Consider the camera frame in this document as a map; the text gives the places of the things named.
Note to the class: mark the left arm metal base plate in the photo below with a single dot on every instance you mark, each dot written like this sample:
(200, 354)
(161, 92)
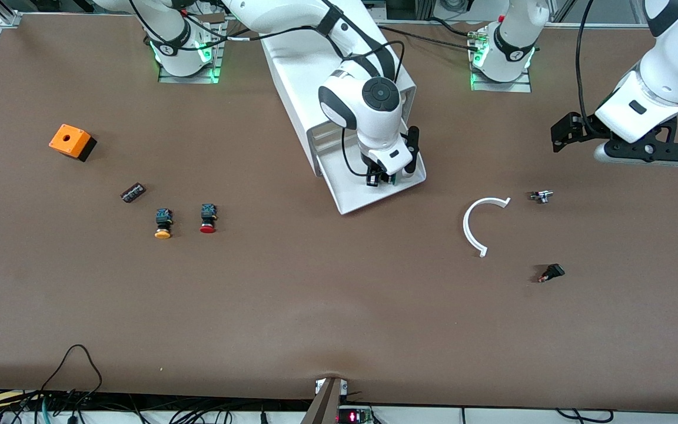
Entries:
(501, 87)

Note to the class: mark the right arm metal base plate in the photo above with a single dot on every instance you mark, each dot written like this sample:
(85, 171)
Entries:
(219, 53)

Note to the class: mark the small device with red display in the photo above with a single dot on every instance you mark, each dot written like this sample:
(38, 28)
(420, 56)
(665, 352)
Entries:
(351, 417)

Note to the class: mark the white curved plastic arc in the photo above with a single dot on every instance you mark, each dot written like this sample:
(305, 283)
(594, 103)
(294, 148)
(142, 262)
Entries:
(465, 225)

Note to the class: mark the small black connector block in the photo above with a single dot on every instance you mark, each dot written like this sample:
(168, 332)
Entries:
(133, 193)

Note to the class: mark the orange button enclosure box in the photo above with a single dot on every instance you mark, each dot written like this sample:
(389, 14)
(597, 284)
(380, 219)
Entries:
(68, 140)

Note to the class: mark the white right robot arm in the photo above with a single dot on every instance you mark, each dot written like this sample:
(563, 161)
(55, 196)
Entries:
(374, 126)

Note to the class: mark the yellow mushroom push button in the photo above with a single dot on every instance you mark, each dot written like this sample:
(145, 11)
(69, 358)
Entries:
(163, 224)

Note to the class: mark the small chrome metal fitting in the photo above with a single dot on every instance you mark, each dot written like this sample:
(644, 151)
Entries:
(542, 196)

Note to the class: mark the grey camera support post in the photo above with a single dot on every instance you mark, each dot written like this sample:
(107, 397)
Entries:
(324, 406)

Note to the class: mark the aluminium frame profile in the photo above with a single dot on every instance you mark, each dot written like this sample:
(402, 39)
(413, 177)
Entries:
(0, 13)

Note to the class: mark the red mushroom push button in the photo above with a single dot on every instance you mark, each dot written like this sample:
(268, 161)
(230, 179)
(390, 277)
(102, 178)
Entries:
(208, 219)

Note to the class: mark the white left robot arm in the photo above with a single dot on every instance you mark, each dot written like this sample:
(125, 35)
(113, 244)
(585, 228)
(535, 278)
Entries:
(515, 35)

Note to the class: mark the small black red switch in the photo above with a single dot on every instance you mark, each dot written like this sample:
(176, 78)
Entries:
(555, 271)

